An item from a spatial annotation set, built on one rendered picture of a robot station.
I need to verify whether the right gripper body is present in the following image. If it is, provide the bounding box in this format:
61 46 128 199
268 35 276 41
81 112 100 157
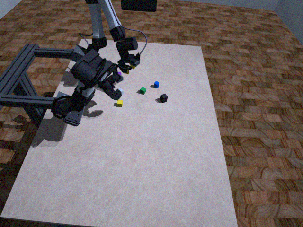
99 80 122 100

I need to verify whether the yellow cube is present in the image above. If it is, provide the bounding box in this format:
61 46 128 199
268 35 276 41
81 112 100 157
117 100 123 107

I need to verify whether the blue cylinder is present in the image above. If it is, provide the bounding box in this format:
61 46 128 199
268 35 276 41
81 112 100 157
154 81 159 88

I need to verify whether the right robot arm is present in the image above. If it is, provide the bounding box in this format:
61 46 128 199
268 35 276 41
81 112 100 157
65 49 124 124

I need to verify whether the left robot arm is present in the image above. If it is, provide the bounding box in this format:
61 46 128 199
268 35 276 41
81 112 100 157
85 0 140 67

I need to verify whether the green cube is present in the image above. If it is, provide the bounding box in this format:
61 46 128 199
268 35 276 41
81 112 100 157
140 87 146 94

